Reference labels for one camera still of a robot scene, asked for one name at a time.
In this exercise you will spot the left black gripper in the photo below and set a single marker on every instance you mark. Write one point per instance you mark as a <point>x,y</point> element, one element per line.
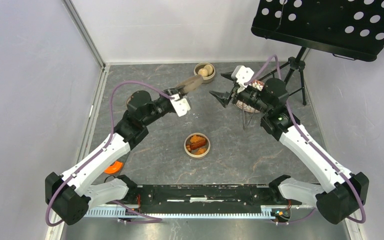
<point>174,90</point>

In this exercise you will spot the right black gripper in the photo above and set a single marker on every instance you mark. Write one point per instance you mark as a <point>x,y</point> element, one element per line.
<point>223,98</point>

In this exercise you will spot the brown lid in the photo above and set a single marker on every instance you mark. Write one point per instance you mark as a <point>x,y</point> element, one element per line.
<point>191,84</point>

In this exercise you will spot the round bread bun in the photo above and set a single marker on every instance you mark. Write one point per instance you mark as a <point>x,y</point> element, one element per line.
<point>209,68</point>

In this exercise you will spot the small sausage piece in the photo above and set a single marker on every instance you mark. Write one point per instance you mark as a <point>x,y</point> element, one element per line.
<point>193,146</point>

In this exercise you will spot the orange fried food piece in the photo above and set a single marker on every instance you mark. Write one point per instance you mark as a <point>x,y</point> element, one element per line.
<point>200,151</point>

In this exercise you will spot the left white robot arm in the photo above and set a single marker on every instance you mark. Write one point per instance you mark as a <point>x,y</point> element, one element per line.
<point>72,193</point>

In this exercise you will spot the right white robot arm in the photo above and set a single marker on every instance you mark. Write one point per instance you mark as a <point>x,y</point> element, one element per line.
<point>339,194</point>

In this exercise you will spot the far brown bowl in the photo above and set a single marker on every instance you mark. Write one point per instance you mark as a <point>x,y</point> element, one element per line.
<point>207,79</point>

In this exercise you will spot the brown bowl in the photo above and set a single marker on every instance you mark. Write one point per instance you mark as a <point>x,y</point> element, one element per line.
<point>207,79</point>
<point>191,154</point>

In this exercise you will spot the patterned orange plate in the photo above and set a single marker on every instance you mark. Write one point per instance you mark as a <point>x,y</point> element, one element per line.
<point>258,85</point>

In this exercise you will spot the near brown bowl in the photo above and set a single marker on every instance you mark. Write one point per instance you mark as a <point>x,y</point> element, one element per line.
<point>191,154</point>

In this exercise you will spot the orange horseshoe toy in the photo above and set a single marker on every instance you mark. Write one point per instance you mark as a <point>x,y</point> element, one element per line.
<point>114,168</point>

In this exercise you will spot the black music stand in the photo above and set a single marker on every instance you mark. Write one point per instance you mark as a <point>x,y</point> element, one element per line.
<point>351,29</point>

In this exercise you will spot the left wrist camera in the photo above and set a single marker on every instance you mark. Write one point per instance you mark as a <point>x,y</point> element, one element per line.
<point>181,108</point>

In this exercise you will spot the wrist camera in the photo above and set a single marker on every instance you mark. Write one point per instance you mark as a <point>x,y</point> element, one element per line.
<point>181,108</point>
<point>242,76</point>

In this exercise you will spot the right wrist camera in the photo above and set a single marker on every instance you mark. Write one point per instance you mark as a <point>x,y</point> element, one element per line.
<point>242,76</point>

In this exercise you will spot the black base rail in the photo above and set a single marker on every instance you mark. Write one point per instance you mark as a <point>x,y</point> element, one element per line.
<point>203,198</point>

